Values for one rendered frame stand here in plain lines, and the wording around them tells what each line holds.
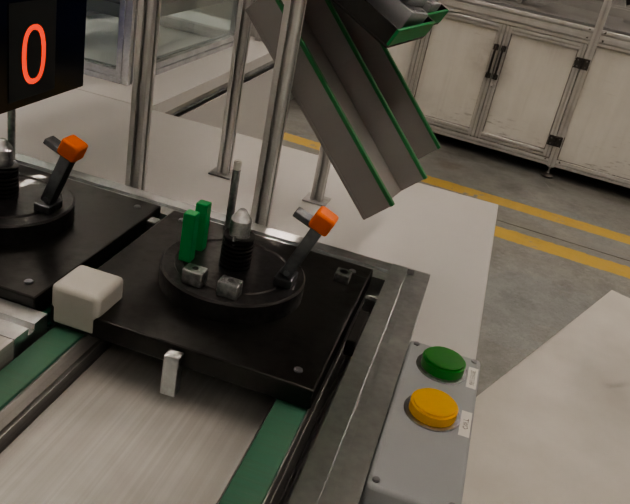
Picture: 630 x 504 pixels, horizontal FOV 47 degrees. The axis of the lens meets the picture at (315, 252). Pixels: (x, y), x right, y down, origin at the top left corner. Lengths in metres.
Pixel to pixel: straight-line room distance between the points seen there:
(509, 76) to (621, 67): 0.62
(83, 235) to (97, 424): 0.23
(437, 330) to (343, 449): 0.39
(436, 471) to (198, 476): 0.18
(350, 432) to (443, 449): 0.07
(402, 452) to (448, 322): 0.41
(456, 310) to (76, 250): 0.51
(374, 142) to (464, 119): 3.76
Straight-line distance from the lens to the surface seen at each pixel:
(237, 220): 0.68
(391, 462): 0.57
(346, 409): 0.60
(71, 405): 0.64
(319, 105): 0.86
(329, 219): 0.65
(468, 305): 1.02
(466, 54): 4.67
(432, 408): 0.61
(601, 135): 4.69
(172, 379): 0.63
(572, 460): 0.82
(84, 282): 0.66
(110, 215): 0.83
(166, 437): 0.62
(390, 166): 0.98
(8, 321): 0.68
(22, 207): 0.79
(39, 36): 0.51
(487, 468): 0.76
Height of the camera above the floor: 1.33
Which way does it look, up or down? 26 degrees down
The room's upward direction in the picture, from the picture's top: 12 degrees clockwise
